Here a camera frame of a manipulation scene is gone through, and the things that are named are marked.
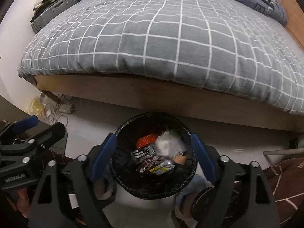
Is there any dark anime carton box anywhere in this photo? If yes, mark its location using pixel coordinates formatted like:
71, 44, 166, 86
131, 144, 174, 175

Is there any cream paper box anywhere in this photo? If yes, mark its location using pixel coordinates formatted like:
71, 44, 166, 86
173, 155, 187, 165

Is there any red plastic bag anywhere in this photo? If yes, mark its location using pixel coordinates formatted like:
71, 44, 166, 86
136, 134, 159, 149

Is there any cotton pad plastic bag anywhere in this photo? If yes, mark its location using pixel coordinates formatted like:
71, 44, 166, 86
154, 130, 187, 158

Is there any yellow black wrapper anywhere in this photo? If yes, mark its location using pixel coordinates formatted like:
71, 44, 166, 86
149, 160, 175, 176

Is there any black lined trash bin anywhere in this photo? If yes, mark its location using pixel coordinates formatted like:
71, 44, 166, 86
109, 112, 197, 200

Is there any person's left hand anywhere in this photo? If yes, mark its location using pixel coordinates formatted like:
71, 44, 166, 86
9, 188, 31, 219

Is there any yellow plastic bag on floor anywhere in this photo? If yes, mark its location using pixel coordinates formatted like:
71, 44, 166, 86
27, 97, 44, 117

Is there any white power strip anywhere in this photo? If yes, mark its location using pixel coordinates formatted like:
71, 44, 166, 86
58, 104, 73, 114

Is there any brown patterned slipper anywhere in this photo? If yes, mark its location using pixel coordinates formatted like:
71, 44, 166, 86
264, 158, 303, 227

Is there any grey suitcase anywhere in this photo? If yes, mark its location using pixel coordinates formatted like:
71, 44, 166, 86
30, 0, 78, 34

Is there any grey checked bed sheet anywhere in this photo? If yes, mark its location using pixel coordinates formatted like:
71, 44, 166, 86
18, 0, 303, 115

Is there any wooden headboard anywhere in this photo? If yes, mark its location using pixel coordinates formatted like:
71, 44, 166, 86
281, 0, 304, 51

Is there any wooden bed frame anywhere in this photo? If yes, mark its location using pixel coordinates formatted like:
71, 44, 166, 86
28, 74, 303, 132

